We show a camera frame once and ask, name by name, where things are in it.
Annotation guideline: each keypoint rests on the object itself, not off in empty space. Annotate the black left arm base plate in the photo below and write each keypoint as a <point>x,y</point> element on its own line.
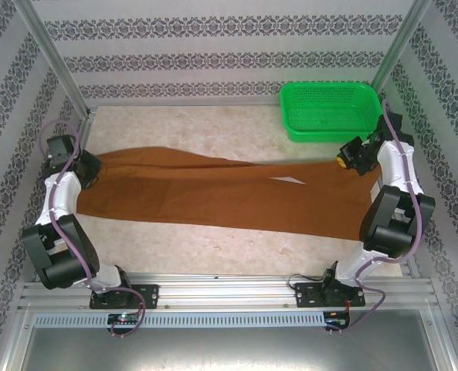
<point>149,293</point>

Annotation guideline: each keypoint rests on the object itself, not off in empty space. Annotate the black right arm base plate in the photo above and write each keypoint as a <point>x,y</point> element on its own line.
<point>304,295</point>

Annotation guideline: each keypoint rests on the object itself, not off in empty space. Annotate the aluminium back frame rail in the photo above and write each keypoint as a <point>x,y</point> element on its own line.
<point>174,103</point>

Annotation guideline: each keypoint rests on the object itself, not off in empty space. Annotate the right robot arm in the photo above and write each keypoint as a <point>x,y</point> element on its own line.
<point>391,162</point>

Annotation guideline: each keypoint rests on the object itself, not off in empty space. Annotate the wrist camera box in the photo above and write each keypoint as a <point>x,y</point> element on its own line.
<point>60,147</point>
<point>394,123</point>

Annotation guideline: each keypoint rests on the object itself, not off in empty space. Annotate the grey metal sheet panel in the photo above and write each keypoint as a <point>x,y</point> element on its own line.
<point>228,348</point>

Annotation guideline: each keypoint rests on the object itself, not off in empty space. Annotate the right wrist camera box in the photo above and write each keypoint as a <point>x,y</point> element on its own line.
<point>394,123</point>

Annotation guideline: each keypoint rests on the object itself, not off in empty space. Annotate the circuit board with green light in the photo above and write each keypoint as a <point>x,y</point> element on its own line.
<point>124,318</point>

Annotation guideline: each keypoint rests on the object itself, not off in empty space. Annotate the aluminium frame post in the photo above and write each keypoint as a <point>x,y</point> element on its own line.
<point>58,58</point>
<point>398,38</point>

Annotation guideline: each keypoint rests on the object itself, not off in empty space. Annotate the aluminium front frame rail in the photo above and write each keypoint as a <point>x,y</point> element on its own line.
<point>221,288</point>

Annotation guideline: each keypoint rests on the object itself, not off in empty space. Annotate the green plastic basket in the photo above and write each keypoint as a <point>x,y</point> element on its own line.
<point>329,131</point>

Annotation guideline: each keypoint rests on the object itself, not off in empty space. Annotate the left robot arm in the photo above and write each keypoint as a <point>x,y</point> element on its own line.
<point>62,193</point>

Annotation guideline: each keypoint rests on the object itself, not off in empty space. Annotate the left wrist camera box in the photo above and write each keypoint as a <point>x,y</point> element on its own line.
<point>60,147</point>

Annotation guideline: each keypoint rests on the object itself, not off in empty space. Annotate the brown long pants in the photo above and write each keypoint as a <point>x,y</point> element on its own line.
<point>213,193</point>

